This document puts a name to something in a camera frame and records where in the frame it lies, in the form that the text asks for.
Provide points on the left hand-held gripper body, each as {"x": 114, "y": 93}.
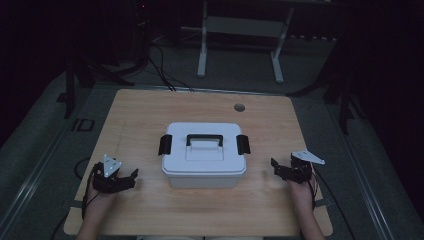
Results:
{"x": 110, "y": 166}

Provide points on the person's left hand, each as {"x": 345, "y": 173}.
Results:
{"x": 98, "y": 206}

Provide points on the round grey table grommet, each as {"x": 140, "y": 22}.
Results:
{"x": 239, "y": 107}

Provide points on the person's pale trousers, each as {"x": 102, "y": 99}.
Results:
{"x": 200, "y": 238}

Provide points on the grey tape piece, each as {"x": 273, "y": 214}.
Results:
{"x": 323, "y": 202}
{"x": 76, "y": 204}

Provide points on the white plastic storage box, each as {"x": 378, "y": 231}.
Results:
{"x": 204, "y": 181}

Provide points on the person's right hand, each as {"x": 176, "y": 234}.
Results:
{"x": 303, "y": 196}

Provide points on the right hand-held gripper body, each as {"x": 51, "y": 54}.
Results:
{"x": 308, "y": 156}

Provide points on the black tripod stand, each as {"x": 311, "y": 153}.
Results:
{"x": 345, "y": 100}
{"x": 69, "y": 90}

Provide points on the white metal desk frame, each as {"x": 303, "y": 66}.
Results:
{"x": 245, "y": 26}

